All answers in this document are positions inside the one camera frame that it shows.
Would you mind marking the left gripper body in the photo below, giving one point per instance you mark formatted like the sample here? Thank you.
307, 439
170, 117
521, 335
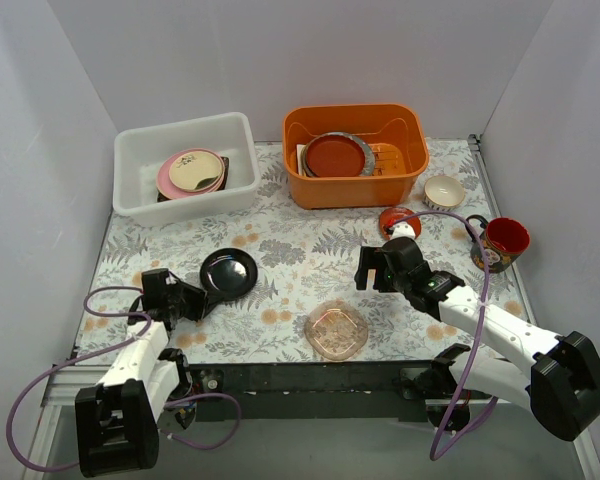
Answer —
195, 302

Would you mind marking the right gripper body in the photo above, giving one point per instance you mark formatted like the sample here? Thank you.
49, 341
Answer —
376, 275

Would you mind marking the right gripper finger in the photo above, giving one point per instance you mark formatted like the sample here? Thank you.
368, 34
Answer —
371, 258
361, 277

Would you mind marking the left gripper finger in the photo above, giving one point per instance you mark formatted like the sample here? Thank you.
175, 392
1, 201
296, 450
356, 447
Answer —
199, 307
191, 295

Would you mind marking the black round plate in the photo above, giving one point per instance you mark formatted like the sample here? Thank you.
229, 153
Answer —
228, 274

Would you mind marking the small red saucer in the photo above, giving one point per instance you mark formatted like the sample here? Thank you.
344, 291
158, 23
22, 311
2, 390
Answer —
415, 222

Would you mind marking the pink glass square plate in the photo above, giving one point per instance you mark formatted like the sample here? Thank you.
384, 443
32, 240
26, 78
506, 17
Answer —
336, 331

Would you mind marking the pink round plate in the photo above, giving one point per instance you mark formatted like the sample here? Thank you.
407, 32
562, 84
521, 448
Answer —
191, 173

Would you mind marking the cream plate with dark patch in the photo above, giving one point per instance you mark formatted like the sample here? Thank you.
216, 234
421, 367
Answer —
191, 167

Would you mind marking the black square floral plate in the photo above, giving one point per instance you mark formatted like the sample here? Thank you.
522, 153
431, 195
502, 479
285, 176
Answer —
167, 191

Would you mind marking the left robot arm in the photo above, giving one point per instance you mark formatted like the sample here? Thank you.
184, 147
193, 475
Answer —
116, 419

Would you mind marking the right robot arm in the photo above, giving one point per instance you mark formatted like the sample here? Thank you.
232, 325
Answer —
555, 377

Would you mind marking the red plate in orange bin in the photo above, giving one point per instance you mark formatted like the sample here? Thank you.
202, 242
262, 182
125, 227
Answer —
337, 154

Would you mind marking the orange plastic bin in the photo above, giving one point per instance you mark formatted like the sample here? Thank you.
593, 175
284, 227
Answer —
393, 132

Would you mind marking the white plastic bin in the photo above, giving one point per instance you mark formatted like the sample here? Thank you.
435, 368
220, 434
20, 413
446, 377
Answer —
140, 153

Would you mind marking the floral table mat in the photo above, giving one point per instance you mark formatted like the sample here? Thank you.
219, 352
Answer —
305, 258

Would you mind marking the white patterned bowl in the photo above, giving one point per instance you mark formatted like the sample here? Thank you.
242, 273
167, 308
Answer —
443, 193

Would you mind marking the black skull mug red inside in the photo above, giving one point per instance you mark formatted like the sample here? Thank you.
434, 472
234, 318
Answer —
500, 243

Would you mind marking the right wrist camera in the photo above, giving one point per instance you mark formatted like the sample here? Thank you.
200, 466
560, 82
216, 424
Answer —
404, 259

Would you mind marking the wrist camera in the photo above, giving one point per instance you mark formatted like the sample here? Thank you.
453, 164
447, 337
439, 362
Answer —
155, 288
404, 259

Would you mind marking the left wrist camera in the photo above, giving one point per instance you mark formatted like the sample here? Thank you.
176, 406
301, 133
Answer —
155, 288

